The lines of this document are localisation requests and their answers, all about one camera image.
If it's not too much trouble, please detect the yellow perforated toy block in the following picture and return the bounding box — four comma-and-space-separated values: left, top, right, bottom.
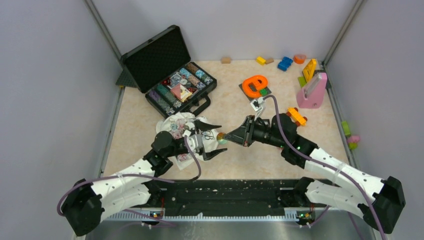
302, 58, 317, 83

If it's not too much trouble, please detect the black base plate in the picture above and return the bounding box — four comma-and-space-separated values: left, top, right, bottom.
129, 178, 327, 218

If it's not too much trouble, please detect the black poker chip case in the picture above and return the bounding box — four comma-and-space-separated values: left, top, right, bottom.
116, 25, 218, 118

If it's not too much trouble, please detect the yellow toy car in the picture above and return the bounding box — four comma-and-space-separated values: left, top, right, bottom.
285, 107, 308, 127

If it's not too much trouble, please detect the orange tape roll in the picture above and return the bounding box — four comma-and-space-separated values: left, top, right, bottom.
293, 54, 307, 65

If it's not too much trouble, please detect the tan wooden block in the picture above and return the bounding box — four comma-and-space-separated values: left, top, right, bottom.
220, 56, 232, 64

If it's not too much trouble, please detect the small brown wooden block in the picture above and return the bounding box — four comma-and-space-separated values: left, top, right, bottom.
265, 58, 274, 65

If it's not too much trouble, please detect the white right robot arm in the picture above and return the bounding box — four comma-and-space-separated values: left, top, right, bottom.
224, 113, 406, 234

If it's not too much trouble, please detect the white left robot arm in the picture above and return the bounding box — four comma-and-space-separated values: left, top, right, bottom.
56, 118, 225, 237

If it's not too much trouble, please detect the pink and green toy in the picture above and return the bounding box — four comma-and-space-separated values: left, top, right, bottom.
340, 121, 361, 150

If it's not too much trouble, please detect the yellow toy brick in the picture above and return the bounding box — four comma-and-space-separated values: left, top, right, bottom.
255, 56, 267, 66

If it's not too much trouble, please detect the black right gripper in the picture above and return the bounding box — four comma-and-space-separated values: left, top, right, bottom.
224, 115, 286, 149

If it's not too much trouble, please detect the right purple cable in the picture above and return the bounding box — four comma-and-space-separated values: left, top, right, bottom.
263, 94, 388, 240

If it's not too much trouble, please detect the pink wedge stand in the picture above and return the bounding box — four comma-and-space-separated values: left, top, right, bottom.
296, 72, 328, 109

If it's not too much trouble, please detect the orange letter e toy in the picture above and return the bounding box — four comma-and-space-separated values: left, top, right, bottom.
242, 75, 268, 99

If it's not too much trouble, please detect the dark grey square mat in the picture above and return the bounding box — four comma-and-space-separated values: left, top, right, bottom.
238, 84, 272, 101

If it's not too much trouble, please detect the blue toy brick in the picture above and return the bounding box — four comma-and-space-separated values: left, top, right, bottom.
277, 56, 294, 72

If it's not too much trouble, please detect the green flat toy piece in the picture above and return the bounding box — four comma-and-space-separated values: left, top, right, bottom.
297, 76, 307, 88

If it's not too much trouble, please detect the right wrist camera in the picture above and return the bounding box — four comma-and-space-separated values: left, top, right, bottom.
250, 97, 266, 120

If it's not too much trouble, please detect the white printed t-shirt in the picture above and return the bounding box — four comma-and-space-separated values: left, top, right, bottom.
155, 112, 219, 170

